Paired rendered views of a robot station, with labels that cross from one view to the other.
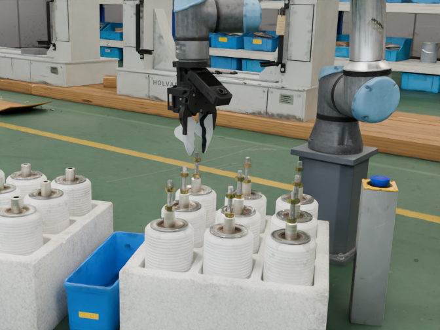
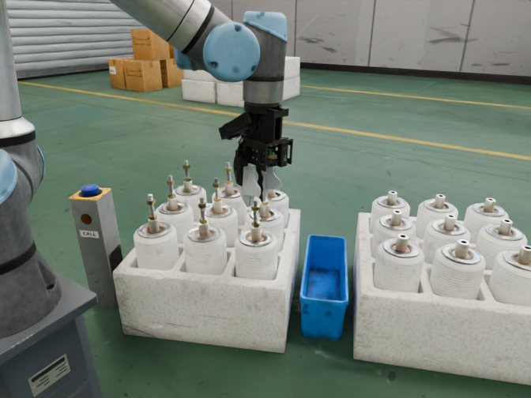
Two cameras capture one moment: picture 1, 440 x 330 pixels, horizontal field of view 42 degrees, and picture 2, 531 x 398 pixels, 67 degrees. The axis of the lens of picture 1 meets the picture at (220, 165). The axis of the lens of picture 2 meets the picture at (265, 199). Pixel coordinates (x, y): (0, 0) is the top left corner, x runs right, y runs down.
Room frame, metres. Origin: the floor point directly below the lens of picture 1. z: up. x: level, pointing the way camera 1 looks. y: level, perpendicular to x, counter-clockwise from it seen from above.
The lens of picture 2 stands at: (2.07, 0.06, 0.69)
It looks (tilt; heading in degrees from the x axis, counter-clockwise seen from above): 24 degrees down; 179
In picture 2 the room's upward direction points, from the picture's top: straight up
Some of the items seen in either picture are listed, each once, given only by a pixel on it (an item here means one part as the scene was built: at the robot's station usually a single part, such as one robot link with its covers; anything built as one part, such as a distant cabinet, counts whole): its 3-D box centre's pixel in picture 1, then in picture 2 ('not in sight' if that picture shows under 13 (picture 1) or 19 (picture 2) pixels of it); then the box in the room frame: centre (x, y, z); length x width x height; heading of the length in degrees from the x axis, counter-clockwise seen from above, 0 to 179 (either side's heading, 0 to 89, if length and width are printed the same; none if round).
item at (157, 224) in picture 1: (169, 224); (271, 195); (1.07, 0.09, 0.25); 0.08 x 0.08 x 0.01
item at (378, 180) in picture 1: (380, 181); (90, 190); (1.18, -0.34, 0.32); 0.04 x 0.04 x 0.02
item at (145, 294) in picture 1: (235, 281); (220, 265); (1.16, -0.04, 0.09); 0.39 x 0.39 x 0.18; 80
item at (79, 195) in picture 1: (71, 215); (395, 283); (1.35, 0.36, 0.16); 0.10 x 0.10 x 0.18
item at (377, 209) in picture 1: (372, 253); (101, 249); (1.19, -0.34, 0.16); 0.07 x 0.07 x 0.31; 80
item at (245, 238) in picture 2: (196, 190); (255, 238); (1.30, 0.05, 0.25); 0.08 x 0.08 x 0.01
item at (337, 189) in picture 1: (330, 199); (29, 378); (1.58, -0.32, 0.15); 0.19 x 0.19 x 0.30; 56
